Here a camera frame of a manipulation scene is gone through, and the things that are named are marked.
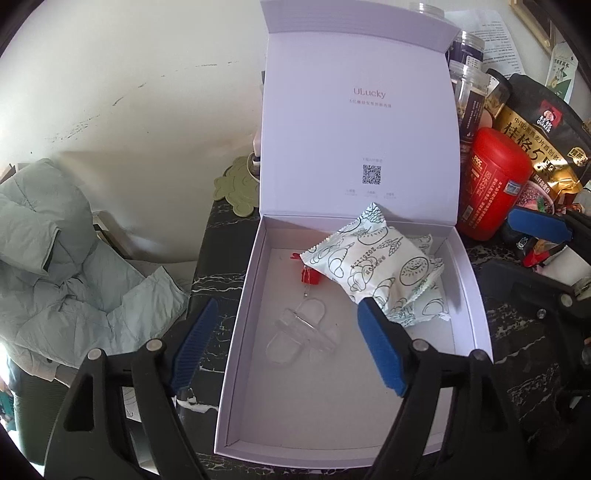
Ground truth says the lavender gift box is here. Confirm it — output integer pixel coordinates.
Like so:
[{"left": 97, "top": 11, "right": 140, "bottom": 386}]
[{"left": 215, "top": 0, "right": 495, "bottom": 462}]

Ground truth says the white paper scrap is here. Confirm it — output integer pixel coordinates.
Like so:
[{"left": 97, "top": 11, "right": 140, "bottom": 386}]
[{"left": 178, "top": 392, "right": 218, "bottom": 412}]

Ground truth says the red canister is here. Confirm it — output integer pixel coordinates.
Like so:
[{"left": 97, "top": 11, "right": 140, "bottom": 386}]
[{"left": 457, "top": 127, "right": 534, "bottom": 241}]

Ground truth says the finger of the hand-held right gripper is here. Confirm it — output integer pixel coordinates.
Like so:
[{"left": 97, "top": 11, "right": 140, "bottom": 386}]
[
  {"left": 480, "top": 257, "right": 591, "bottom": 305},
  {"left": 508, "top": 208, "right": 591, "bottom": 243}
]

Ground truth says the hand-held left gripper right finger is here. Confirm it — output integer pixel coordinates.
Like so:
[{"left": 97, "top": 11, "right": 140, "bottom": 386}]
[{"left": 358, "top": 298, "right": 539, "bottom": 480}]

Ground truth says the dark green seat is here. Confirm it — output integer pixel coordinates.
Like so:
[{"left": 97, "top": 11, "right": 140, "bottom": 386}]
[{"left": 9, "top": 364, "right": 75, "bottom": 444}]

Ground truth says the white bread packet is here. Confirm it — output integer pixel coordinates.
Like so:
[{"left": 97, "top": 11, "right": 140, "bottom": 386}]
[
  {"left": 383, "top": 233, "right": 451, "bottom": 328},
  {"left": 300, "top": 203, "right": 444, "bottom": 319}
]

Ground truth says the small black-lidded snack jar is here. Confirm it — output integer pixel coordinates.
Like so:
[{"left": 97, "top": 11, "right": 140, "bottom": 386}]
[{"left": 485, "top": 76, "right": 513, "bottom": 121}]

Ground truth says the light wooden picture frame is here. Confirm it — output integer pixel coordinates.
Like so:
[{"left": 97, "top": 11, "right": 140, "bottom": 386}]
[{"left": 508, "top": 0, "right": 559, "bottom": 38}]

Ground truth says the black gold oat bag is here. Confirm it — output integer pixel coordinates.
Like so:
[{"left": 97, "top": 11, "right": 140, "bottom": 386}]
[{"left": 492, "top": 69, "right": 591, "bottom": 217}]

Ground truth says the clear plastic clip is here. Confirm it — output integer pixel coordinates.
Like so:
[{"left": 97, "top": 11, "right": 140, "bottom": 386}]
[{"left": 265, "top": 298, "right": 342, "bottom": 365}]

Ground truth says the small red candy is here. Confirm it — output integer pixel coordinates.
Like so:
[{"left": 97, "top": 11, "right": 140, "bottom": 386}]
[{"left": 290, "top": 250, "right": 322, "bottom": 287}]

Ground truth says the green silicone coaster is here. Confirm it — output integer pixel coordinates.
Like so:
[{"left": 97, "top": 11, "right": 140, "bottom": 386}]
[{"left": 217, "top": 157, "right": 262, "bottom": 217}]

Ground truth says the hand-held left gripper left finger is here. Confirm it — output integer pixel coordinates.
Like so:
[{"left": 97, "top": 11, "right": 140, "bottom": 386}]
[{"left": 44, "top": 299, "right": 221, "bottom": 480}]

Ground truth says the tall white green packet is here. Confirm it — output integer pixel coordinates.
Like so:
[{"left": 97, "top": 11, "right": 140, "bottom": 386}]
[{"left": 547, "top": 39, "right": 578, "bottom": 103}]

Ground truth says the pale green puffer jacket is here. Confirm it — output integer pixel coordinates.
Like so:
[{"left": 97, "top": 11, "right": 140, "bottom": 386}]
[{"left": 0, "top": 158, "right": 190, "bottom": 370}]

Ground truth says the printed white paper sheet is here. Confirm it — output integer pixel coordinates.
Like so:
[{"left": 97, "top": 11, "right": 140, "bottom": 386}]
[{"left": 443, "top": 9, "right": 527, "bottom": 77}]

